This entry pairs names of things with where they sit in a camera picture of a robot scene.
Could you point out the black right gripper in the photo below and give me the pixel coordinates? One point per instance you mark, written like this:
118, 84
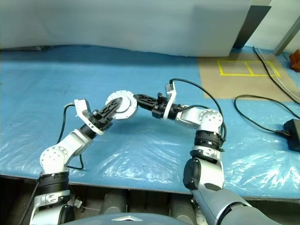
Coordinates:
160, 109

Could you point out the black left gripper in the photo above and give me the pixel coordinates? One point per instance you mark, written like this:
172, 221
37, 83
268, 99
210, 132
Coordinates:
100, 122

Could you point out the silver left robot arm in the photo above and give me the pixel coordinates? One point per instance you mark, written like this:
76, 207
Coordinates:
70, 143

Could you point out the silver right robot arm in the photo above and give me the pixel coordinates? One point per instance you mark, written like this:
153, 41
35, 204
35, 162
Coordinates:
206, 122

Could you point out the blue plastic table cover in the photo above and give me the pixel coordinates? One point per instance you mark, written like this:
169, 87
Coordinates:
140, 77

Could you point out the brown cardboard sheet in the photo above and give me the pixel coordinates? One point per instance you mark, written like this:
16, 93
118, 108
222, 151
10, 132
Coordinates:
215, 86

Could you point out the large white board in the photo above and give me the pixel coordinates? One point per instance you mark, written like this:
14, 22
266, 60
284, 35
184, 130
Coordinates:
117, 23

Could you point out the dark grey rounded cylinder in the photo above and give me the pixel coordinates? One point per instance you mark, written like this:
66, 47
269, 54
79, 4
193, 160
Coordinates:
181, 209
113, 202

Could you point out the yellow tape grid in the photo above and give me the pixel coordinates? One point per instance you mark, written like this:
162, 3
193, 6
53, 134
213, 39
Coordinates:
236, 75

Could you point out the small white plug connector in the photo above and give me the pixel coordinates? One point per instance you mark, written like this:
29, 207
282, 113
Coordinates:
78, 203

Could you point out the grey robot torso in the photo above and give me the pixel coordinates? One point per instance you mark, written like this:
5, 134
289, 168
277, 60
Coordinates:
105, 220

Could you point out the clear plastic tube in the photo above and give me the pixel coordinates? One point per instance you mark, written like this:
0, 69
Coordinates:
273, 68

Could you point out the black power adapter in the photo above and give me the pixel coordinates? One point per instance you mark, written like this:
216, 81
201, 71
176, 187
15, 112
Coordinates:
294, 136

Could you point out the orange translucent box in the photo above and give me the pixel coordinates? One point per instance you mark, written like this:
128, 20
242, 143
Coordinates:
295, 61

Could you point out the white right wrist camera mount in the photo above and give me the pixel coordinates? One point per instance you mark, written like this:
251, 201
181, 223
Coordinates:
171, 90

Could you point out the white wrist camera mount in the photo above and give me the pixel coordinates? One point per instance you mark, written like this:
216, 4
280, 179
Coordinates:
171, 90
80, 106

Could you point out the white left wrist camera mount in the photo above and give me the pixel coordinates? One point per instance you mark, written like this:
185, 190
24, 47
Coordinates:
80, 106

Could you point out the black upright post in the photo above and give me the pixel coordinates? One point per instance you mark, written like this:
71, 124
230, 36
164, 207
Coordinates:
252, 25

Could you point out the grey aluminium profile post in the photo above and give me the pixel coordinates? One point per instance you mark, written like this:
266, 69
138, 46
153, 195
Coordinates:
288, 37

